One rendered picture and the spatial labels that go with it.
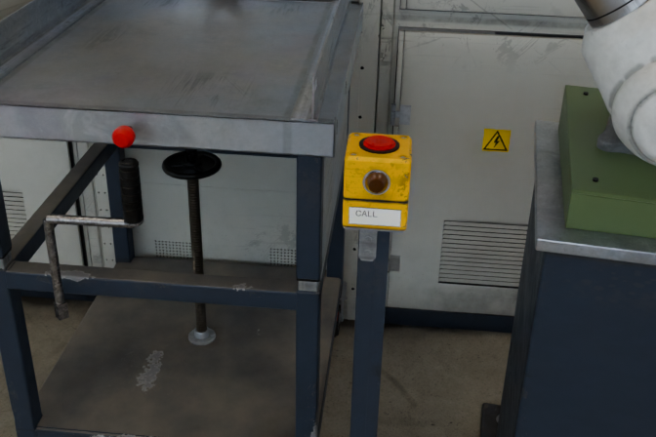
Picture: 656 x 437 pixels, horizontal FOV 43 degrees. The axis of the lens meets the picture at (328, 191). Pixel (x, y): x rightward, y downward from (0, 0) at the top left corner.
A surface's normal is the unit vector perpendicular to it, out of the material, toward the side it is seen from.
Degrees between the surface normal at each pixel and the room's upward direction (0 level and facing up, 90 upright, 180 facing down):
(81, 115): 90
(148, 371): 0
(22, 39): 90
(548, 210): 0
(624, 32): 68
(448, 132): 90
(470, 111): 90
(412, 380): 0
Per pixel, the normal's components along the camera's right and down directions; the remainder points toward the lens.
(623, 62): -0.69, 0.32
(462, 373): 0.02, -0.89
